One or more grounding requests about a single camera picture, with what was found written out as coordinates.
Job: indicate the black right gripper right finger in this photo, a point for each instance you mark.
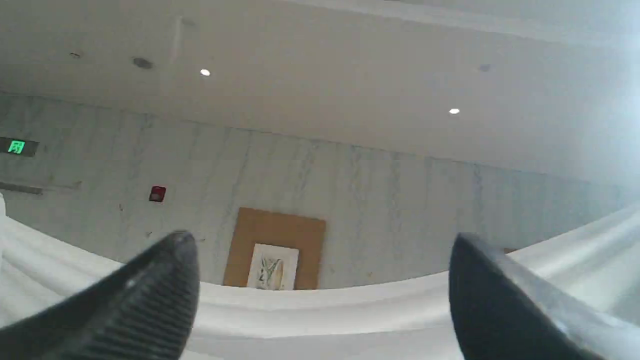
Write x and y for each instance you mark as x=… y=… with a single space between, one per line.
x=501 y=310

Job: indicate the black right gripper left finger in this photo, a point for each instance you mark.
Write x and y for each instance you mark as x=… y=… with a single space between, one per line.
x=144 y=310

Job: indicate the brown board with picture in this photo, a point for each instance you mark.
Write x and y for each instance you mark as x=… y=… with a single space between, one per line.
x=275 y=251

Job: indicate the white backdrop cloth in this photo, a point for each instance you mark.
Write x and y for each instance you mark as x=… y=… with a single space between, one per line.
x=598 y=264

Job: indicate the green exit sign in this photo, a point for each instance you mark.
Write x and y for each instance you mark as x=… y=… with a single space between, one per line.
x=18 y=147

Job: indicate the red fire alarm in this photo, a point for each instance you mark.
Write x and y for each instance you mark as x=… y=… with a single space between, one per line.
x=157 y=194

